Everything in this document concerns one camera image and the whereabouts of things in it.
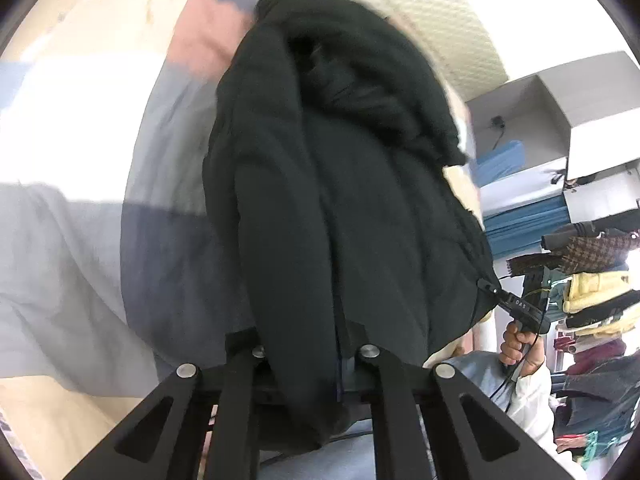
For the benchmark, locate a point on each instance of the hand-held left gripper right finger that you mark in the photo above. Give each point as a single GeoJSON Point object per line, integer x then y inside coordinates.
{"type": "Point", "coordinates": [390, 395]}

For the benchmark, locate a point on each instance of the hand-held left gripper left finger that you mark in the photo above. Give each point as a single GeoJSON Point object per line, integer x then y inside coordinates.
{"type": "Point", "coordinates": [240, 385]}

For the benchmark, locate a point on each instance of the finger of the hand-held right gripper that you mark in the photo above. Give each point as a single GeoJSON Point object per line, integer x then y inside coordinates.
{"type": "Point", "coordinates": [487, 287]}

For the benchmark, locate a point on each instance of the black puffer jacket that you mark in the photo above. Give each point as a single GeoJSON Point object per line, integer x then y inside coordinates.
{"type": "Point", "coordinates": [350, 185]}

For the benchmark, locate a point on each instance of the person's right forearm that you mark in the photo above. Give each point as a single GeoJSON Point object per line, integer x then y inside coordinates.
{"type": "Point", "coordinates": [540, 425]}

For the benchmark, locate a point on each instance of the rack of hanging clothes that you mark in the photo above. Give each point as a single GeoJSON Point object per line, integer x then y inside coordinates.
{"type": "Point", "coordinates": [595, 310]}

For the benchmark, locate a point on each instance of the person's right hand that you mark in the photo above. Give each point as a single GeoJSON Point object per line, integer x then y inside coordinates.
{"type": "Point", "coordinates": [510, 345]}

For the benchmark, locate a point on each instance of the white rack pole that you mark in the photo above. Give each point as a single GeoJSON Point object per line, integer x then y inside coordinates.
{"type": "Point", "coordinates": [486, 330]}

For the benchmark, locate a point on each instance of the blue curtain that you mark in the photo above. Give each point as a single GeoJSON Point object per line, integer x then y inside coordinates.
{"type": "Point", "coordinates": [525, 225]}

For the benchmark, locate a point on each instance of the person's legs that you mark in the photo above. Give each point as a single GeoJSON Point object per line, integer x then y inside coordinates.
{"type": "Point", "coordinates": [470, 372]}

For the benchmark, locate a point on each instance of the black wardrobe hook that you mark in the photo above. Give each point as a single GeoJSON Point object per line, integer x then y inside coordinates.
{"type": "Point", "coordinates": [557, 177]}

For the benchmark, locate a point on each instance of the blue towel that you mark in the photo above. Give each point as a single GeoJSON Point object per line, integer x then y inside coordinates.
{"type": "Point", "coordinates": [500, 152]}

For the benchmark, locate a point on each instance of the grey white wardrobe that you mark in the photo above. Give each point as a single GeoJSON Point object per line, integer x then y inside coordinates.
{"type": "Point", "coordinates": [550, 105]}

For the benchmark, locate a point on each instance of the checkered bed blanket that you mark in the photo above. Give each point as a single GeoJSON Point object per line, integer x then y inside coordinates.
{"type": "Point", "coordinates": [75, 260]}

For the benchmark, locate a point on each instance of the cream quilted headboard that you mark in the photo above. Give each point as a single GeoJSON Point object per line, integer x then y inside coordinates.
{"type": "Point", "coordinates": [440, 25]}

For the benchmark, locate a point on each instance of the black wall adapter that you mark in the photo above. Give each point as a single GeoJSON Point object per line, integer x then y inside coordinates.
{"type": "Point", "coordinates": [496, 121]}

